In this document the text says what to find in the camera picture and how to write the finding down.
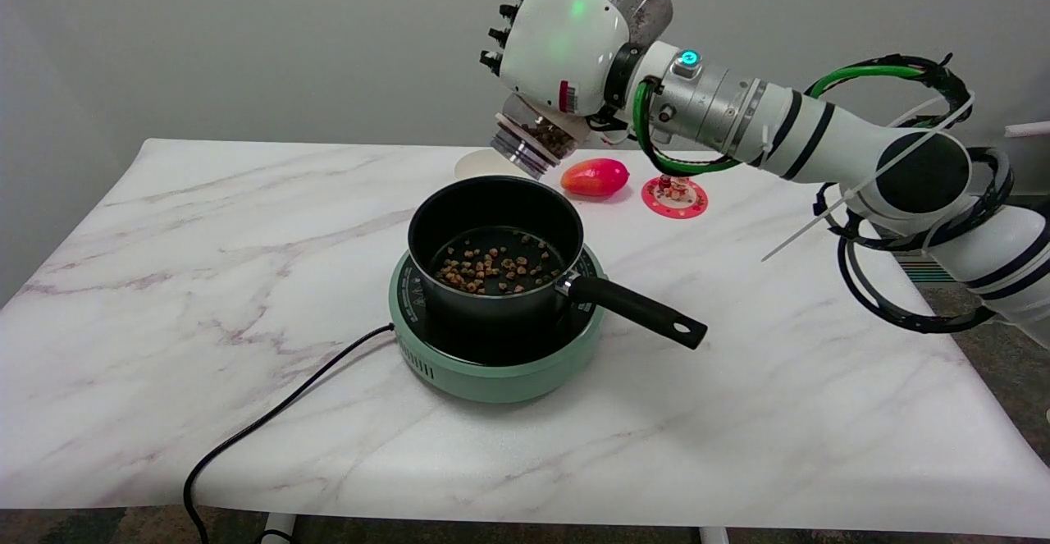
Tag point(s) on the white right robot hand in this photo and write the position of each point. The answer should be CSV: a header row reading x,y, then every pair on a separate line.
x,y
558,43

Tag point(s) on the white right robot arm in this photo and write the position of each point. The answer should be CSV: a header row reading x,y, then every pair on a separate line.
x,y
820,138

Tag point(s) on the brown nuts in pot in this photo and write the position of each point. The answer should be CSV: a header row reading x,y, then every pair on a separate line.
x,y
492,267

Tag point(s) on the red mango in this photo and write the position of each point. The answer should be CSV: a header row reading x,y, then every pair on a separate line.
x,y
595,176

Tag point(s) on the cream round lid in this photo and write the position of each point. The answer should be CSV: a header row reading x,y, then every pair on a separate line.
x,y
476,168

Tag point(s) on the green induction cooker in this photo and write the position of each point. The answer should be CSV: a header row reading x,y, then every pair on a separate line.
x,y
492,363

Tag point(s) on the white table leg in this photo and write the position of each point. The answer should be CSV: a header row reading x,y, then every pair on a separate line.
x,y
277,528
714,535

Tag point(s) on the white pipe at wall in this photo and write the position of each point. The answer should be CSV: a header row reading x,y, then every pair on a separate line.
x,y
1027,129

